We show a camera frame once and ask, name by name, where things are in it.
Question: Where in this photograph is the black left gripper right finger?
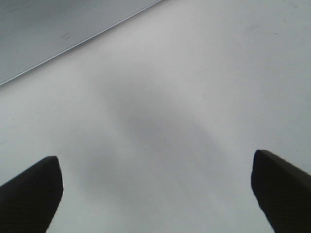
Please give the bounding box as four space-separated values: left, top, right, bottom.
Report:
251 150 311 233

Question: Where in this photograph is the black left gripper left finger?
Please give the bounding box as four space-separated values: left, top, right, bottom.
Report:
0 156 64 233

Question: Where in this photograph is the white microwave door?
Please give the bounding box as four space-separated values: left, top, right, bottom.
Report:
0 0 159 85

